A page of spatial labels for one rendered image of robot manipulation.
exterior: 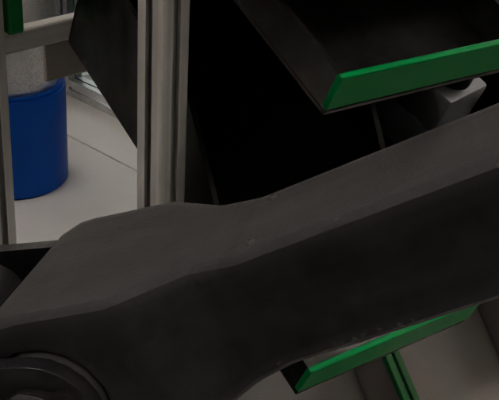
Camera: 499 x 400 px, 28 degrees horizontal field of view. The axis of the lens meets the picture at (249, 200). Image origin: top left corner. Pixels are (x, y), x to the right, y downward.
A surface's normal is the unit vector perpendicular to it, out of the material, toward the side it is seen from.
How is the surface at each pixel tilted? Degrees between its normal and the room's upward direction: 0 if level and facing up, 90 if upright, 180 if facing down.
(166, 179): 90
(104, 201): 0
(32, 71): 90
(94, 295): 22
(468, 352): 45
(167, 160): 90
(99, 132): 0
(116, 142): 0
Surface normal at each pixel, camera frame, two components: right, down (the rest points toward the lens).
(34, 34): 0.72, 0.36
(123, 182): 0.06, -0.89
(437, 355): 0.46, -0.34
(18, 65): 0.44, 0.44
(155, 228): -0.32, -0.88
